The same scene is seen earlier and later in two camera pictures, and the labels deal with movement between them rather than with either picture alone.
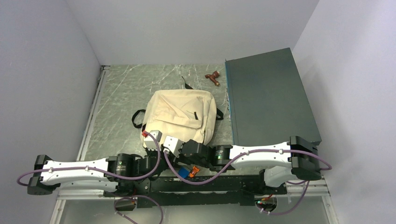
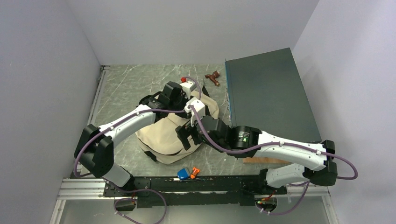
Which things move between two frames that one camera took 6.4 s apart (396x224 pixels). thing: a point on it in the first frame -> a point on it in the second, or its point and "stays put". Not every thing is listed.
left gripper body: [151, 152] -> [180, 104]
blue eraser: [183, 172] stays put
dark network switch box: [267, 103] stays put
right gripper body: [183, 158] -> [203, 139]
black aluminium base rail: [197, 190] stays put
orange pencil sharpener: [194, 170] stays put
